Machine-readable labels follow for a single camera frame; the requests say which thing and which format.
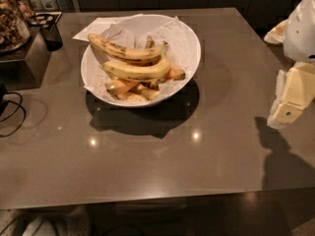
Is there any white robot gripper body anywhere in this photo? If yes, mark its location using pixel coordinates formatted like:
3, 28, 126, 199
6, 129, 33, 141
264, 0, 315, 63

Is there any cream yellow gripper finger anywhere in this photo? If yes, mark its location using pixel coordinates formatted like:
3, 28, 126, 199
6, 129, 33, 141
267, 62, 315, 128

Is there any upper spotted yellow banana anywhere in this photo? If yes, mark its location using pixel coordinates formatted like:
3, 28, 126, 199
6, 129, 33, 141
88, 33, 167, 65

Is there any middle yellow banana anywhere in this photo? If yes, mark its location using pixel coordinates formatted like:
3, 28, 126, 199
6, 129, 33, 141
102, 58, 170, 82

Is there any white bowl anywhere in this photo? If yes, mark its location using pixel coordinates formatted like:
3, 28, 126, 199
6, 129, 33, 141
80, 14, 202, 109

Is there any white paper towel liner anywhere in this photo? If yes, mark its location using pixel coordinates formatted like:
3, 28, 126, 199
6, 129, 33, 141
84, 16, 199, 100

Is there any lower small bananas bunch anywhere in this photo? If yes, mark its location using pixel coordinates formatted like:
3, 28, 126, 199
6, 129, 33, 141
105, 66, 186, 101

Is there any white paper sheet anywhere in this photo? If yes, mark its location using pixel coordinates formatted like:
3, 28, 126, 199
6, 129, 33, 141
73, 14, 139, 41

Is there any black cup holder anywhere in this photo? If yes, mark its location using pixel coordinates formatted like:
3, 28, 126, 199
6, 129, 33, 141
31, 13, 63, 51

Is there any dark metal box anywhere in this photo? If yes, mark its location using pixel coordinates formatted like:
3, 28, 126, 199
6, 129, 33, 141
0, 28, 51, 90

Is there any glass jar with snacks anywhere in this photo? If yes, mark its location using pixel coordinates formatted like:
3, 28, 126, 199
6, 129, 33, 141
0, 0, 31, 54

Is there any black cable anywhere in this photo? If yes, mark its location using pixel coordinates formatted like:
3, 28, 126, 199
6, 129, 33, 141
0, 83, 28, 139

